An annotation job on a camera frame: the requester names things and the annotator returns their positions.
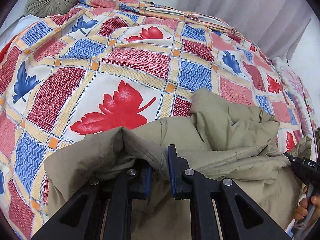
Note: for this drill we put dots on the khaki puffer jacket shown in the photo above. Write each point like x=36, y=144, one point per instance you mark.
x=219, y=139

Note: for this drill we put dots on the leaf patterned patchwork quilt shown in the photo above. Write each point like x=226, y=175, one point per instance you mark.
x=108, y=63

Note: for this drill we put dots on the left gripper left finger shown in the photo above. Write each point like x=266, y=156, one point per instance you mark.
x=101, y=209

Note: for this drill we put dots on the person right hand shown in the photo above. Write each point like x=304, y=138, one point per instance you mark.
x=302, y=210

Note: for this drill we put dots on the pink floral blanket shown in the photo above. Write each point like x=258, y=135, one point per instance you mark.
x=301, y=99

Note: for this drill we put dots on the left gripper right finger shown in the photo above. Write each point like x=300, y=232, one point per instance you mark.
x=219, y=209

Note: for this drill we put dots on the grey curtain right panel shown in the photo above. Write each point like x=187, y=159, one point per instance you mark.
x=276, y=26

